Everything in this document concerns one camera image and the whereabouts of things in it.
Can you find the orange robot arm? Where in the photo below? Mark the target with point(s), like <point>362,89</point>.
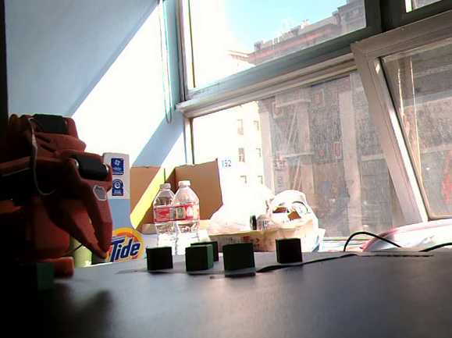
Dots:
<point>39,230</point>

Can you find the black cube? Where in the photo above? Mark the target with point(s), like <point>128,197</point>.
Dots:
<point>289,250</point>
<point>159,258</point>
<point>215,250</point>

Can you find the olive green container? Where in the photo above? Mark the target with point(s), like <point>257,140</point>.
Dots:
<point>82,255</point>

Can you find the small dark can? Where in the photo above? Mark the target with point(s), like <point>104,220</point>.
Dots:
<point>253,222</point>

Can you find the Tide detergent box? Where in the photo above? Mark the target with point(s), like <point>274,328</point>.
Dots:
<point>122,224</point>

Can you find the green cube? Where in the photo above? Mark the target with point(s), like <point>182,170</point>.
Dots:
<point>40,275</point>
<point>198,257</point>
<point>238,256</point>

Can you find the brown cardboard box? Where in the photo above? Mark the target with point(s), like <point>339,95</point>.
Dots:
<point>196,187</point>

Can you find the clear water bottle red label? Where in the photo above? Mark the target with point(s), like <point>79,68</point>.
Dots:
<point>186,211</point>
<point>162,205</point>

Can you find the small printed can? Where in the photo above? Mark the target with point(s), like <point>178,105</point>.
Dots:
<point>262,223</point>

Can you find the white plastic bag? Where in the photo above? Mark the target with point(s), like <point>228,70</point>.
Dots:
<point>237,215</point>
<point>308,217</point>

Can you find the white power strip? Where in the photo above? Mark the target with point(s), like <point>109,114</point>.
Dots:
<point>423,233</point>

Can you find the orange gripper black servo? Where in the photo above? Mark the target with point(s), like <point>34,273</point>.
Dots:
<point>80,190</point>

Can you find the white window screen frame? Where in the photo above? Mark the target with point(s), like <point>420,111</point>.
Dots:
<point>391,132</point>

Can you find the flat cardboard tray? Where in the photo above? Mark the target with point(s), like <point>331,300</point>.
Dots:
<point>247,239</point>

